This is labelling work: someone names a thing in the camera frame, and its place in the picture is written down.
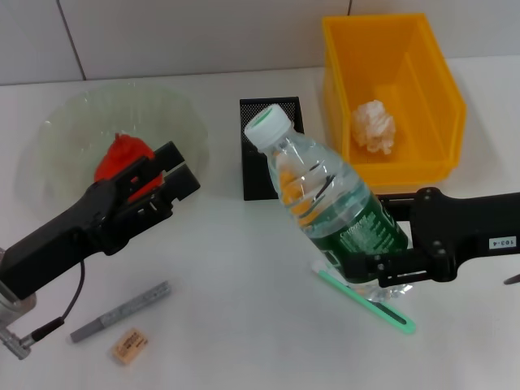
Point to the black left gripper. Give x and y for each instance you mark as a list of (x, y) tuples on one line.
[(69, 235)]

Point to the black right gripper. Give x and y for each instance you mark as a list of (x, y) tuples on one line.
[(467, 227)]

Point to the orange fruit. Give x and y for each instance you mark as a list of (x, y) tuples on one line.
[(118, 156)]

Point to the green utility knife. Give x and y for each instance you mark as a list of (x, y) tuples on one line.
[(390, 317)]

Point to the clear green-label water bottle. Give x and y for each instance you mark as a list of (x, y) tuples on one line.
[(325, 183)]

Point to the white paper ball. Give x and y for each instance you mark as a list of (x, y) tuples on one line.
[(373, 128)]

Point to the black mesh pen holder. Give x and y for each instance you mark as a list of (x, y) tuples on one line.
[(254, 178)]

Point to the green glass fruit plate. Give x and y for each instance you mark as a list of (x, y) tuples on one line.
[(69, 134)]

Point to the gray marker pen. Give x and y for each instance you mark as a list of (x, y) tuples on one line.
[(122, 310)]

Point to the tan eraser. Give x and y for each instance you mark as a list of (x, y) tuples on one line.
[(130, 345)]

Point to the yellow plastic bin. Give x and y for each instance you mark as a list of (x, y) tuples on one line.
[(406, 73)]

